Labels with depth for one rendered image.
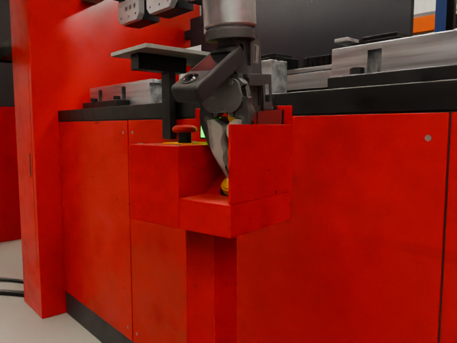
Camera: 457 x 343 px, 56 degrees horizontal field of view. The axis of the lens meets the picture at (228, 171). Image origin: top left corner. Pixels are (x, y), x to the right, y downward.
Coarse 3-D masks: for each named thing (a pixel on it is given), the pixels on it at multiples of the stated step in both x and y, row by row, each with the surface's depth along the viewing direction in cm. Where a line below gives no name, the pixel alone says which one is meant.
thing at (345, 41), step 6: (372, 36) 108; (378, 36) 107; (384, 36) 106; (390, 36) 104; (396, 36) 102; (402, 36) 103; (408, 36) 107; (336, 42) 98; (342, 42) 98; (348, 42) 98; (354, 42) 98; (360, 42) 99; (366, 42) 100; (372, 42) 107
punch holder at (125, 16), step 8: (128, 0) 151; (136, 0) 147; (144, 0) 147; (120, 8) 155; (128, 8) 151; (136, 8) 147; (144, 8) 148; (120, 16) 155; (128, 16) 152; (136, 16) 147; (144, 16) 148; (152, 16) 150; (128, 24) 156; (136, 24) 156; (144, 24) 156
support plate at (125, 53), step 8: (128, 48) 106; (136, 48) 103; (144, 48) 101; (152, 48) 101; (160, 48) 102; (168, 48) 104; (176, 48) 105; (184, 48) 107; (112, 56) 113; (120, 56) 113; (128, 56) 113; (176, 56) 113; (184, 56) 113; (192, 56) 113; (200, 56) 113; (192, 64) 127
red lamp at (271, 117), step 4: (260, 112) 70; (264, 112) 70; (268, 112) 69; (272, 112) 69; (276, 112) 68; (280, 112) 68; (260, 116) 70; (264, 116) 70; (268, 116) 69; (272, 116) 69; (276, 116) 68; (280, 116) 68; (260, 120) 70; (264, 120) 70; (268, 120) 69; (272, 120) 69; (276, 120) 68; (280, 120) 68; (260, 124) 70; (264, 124) 70; (268, 124) 69; (272, 124) 69; (276, 124) 68; (280, 124) 68
